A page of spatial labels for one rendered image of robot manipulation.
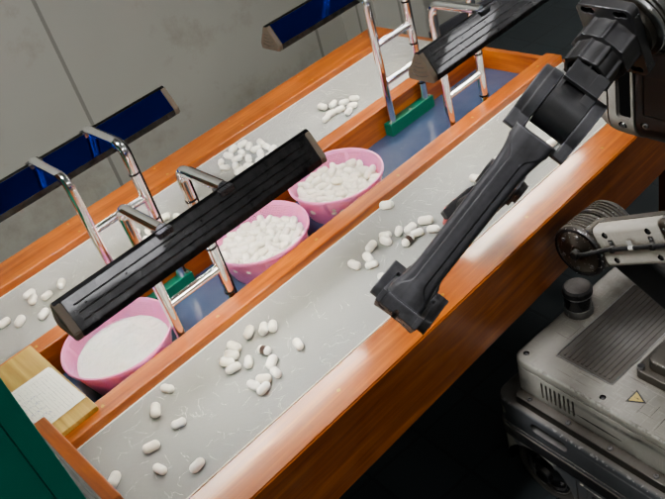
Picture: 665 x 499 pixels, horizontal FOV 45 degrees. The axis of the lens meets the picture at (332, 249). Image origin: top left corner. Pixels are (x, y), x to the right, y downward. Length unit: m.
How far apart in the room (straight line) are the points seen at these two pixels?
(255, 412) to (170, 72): 2.28
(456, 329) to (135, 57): 2.25
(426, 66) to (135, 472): 1.07
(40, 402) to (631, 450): 1.27
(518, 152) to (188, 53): 2.68
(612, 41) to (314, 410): 0.84
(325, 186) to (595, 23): 1.18
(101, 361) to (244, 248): 0.45
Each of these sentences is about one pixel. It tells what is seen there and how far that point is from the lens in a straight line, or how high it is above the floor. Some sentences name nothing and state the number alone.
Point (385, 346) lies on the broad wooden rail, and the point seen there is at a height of 0.76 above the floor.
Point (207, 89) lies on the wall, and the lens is 3.75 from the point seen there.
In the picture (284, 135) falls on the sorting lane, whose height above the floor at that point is 0.74.
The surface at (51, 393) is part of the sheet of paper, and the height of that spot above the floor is 0.78.
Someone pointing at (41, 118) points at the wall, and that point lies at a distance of 3.46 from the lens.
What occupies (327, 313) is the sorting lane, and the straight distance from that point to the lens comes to 1.75.
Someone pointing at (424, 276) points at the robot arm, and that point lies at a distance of 1.16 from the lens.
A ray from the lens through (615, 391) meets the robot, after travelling 1.85.
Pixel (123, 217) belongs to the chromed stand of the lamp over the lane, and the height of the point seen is 1.09.
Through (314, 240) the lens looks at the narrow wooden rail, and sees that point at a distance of 1.94.
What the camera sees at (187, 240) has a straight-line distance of 1.51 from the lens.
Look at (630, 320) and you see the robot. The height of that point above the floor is 0.47.
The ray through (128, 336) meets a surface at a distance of 1.93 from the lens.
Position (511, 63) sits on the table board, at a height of 0.70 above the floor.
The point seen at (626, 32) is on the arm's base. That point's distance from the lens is 1.15.
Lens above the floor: 1.87
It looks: 36 degrees down
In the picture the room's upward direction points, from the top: 17 degrees counter-clockwise
